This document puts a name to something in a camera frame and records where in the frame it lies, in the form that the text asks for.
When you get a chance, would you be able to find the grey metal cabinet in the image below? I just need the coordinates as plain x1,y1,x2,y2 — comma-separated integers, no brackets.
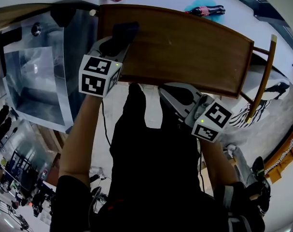
2,8,100,134

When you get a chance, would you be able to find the brown wooden shelf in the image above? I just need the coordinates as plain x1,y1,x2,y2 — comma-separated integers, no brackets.
97,4,278,126

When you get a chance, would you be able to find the dark blue cloth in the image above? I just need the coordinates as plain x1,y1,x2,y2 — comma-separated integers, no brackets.
99,21,140,57

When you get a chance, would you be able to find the black shoe with green accents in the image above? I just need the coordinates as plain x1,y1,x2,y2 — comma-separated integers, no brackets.
247,156,272,218

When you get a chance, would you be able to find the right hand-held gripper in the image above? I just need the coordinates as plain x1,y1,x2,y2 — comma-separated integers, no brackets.
158,82,234,144

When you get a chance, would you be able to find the person's left forearm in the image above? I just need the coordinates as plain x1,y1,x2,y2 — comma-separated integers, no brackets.
58,93,103,191

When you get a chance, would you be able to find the turquoise cloth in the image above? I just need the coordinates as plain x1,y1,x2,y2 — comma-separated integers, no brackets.
184,0,224,24

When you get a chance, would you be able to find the black and white striped cloth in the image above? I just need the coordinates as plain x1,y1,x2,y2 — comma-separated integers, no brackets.
229,99,272,129

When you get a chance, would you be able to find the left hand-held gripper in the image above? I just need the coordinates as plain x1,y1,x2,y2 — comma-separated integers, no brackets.
78,35,131,98

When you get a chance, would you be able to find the black cable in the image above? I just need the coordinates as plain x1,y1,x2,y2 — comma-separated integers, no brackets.
101,100,112,147

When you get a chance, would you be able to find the person's black clothing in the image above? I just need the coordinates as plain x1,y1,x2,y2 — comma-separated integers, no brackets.
49,83,265,232

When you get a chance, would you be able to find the dark cola bottle red label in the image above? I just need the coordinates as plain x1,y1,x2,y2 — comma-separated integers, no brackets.
184,5,226,17

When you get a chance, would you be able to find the orange wooden frame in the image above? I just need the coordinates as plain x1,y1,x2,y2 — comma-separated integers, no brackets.
264,130,293,184

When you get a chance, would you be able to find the person's right forearm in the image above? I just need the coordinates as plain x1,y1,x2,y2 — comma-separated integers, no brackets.
199,138,238,192

